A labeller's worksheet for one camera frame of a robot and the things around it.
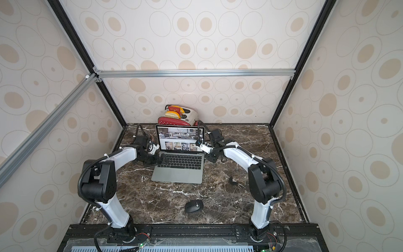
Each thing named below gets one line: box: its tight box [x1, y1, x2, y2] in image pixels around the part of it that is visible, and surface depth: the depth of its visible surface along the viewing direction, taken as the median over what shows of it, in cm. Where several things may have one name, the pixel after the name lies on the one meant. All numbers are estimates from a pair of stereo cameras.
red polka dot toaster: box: [157, 104, 199, 126], surface depth 101 cm
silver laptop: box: [151, 124, 205, 185], surface depth 99 cm
